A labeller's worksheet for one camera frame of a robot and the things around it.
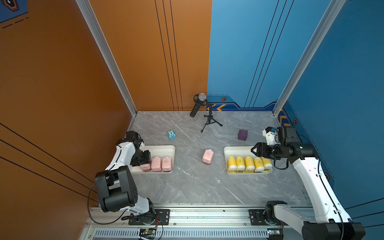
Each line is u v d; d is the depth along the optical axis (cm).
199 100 95
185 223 73
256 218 72
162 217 74
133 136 72
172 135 105
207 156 87
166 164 85
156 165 85
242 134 102
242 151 101
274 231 70
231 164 83
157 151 97
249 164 84
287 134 55
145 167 83
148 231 72
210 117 105
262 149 64
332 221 37
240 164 85
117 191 44
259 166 83
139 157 73
